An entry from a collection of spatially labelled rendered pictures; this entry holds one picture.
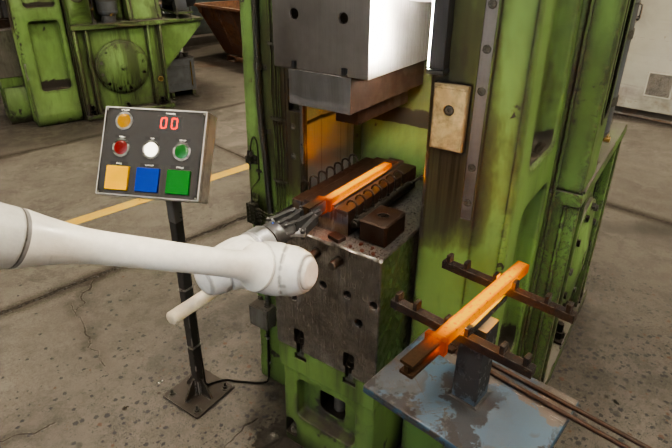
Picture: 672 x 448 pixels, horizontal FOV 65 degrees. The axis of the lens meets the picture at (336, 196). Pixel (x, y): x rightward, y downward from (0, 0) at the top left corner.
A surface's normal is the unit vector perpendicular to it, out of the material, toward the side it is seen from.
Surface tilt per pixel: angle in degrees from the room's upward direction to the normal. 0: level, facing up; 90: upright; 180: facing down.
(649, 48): 90
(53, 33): 90
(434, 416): 0
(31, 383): 0
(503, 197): 90
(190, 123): 60
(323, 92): 90
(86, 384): 0
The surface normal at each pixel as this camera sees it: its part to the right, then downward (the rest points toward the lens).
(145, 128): -0.14, -0.09
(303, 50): -0.57, 0.35
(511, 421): 0.00, -0.90
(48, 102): 0.62, 0.34
